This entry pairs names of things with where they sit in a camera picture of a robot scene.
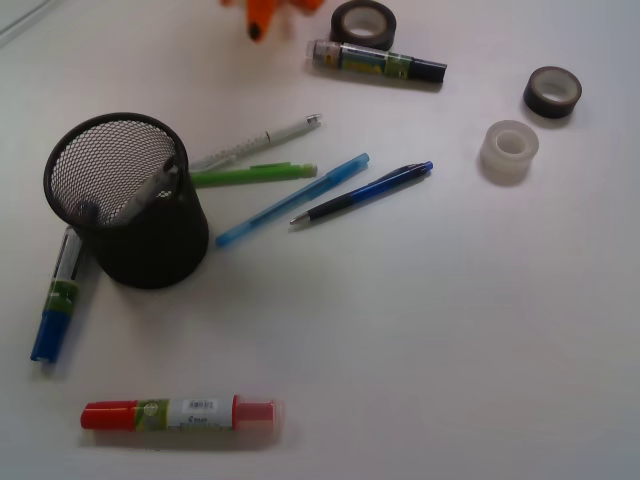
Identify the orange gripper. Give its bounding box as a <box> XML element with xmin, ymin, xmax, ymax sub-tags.
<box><xmin>221</xmin><ymin>0</ymin><xmax>324</xmax><ymax>43</ymax></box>

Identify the white pen with silver clip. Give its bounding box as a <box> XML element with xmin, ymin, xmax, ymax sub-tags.
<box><xmin>190</xmin><ymin>114</ymin><xmax>322</xmax><ymax>172</ymax></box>

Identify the green mechanical pencil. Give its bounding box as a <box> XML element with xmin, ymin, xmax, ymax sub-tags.
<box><xmin>191</xmin><ymin>163</ymin><xmax>317</xmax><ymax>188</ymax></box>

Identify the light blue capped pen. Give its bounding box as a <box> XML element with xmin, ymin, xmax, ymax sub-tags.
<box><xmin>215</xmin><ymin>153</ymin><xmax>370</xmax><ymax>247</ymax></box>

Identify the grey pen with dark tip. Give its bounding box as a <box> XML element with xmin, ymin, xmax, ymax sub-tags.
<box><xmin>113</xmin><ymin>157</ymin><xmax>179</xmax><ymax>225</ymax></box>

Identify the dark blue click pen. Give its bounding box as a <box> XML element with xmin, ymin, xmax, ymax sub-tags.
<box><xmin>290</xmin><ymin>162</ymin><xmax>434</xmax><ymax>226</ymax></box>

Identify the black mesh pen holder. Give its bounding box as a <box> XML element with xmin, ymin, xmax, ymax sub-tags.
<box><xmin>43</xmin><ymin>112</ymin><xmax>209</xmax><ymax>289</ymax></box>

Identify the black tape roll top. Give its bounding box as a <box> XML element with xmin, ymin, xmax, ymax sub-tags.
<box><xmin>330</xmin><ymin>1</ymin><xmax>397</xmax><ymax>50</ymax></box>

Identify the black tape roll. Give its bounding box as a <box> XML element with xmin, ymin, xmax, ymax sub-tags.
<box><xmin>523</xmin><ymin>66</ymin><xmax>582</xmax><ymax>120</ymax></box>
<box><xmin>330</xmin><ymin>1</ymin><xmax>397</xmax><ymax>50</ymax></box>

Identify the black whiteboard marker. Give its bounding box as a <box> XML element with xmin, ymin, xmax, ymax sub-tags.
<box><xmin>307</xmin><ymin>40</ymin><xmax>447</xmax><ymax>84</ymax></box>

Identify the clear tape roll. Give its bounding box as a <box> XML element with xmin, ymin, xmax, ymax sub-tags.
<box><xmin>480</xmin><ymin>120</ymin><xmax>539</xmax><ymax>176</ymax></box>

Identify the black tape roll right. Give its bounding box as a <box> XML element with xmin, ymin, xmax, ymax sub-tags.
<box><xmin>523</xmin><ymin>66</ymin><xmax>582</xmax><ymax>120</ymax></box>

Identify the blue whiteboard marker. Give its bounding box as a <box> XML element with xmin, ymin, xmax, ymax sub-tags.
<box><xmin>30</xmin><ymin>224</ymin><xmax>93</xmax><ymax>364</ymax></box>

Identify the red whiteboard marker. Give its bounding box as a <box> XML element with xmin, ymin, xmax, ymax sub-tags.
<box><xmin>80</xmin><ymin>394</ymin><xmax>282</xmax><ymax>433</ymax></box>

